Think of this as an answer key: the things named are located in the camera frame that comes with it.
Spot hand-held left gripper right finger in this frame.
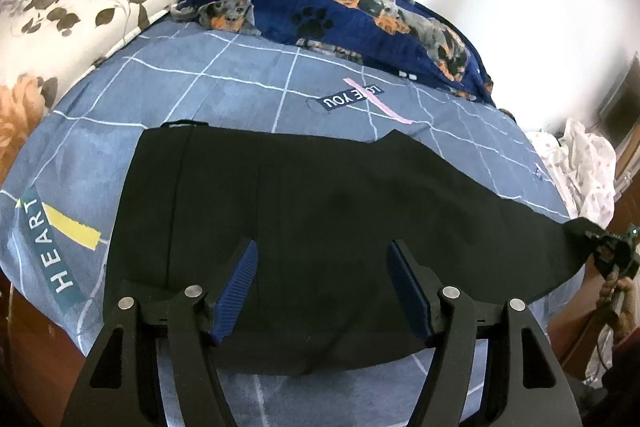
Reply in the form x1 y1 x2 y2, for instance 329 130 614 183
386 239 583 427

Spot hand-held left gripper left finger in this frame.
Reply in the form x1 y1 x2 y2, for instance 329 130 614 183
62 238 259 427

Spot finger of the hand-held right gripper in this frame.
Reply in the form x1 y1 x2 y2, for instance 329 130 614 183
582 229 608 258

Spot black pants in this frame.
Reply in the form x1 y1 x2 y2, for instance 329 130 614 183
102 122 598 378

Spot person's right hand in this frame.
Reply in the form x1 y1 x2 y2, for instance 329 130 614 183
599 271 633 333

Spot white patterned cloth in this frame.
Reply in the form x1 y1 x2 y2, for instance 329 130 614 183
525 119 618 233

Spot wooden cabinet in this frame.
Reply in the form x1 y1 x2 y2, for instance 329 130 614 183
595 57 640 208

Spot blue checked bed sheet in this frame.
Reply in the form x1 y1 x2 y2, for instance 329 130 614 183
0 24 586 427

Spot navy dog print blanket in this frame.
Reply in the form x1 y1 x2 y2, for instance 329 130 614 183
167 0 496 108

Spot white floral pillow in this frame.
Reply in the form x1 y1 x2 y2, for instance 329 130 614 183
0 0 181 178

